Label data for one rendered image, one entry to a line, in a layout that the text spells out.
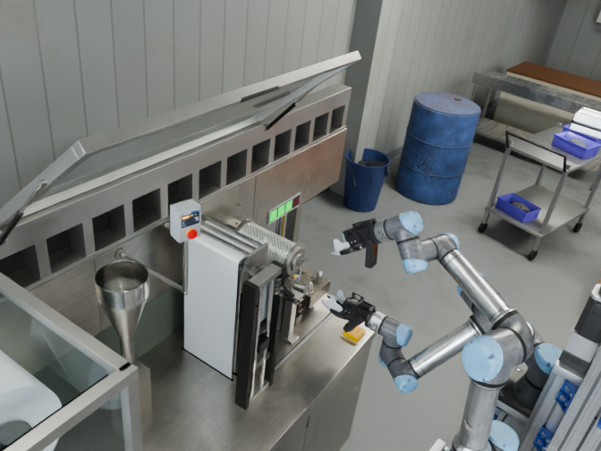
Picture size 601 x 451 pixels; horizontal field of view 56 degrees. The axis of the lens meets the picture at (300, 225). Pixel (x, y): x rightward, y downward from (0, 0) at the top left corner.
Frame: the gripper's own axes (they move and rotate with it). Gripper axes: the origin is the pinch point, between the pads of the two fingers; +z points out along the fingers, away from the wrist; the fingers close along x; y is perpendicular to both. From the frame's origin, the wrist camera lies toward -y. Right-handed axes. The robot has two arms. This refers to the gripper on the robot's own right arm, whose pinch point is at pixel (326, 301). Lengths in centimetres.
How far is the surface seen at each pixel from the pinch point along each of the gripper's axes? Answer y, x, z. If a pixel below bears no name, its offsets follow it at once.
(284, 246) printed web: 21.9, 8.1, 17.3
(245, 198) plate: 27, -3, 46
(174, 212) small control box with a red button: 61, 64, 18
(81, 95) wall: 32, -19, 168
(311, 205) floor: -109, -227, 141
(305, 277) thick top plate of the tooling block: -6.0, -13.6, 18.7
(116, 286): 36, 76, 30
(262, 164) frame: 37, -17, 49
